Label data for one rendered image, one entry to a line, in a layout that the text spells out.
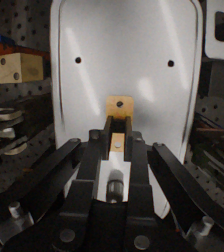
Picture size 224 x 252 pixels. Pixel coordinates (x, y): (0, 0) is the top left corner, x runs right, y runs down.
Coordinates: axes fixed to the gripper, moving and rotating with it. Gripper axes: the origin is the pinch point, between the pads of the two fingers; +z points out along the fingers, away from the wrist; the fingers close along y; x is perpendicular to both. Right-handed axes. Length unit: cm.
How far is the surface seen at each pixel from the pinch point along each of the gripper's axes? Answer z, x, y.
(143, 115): 5.0, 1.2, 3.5
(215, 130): 12.1, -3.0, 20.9
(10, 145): -2.6, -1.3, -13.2
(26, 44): 35, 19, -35
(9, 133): -1.9, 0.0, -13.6
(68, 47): 4.9, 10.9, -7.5
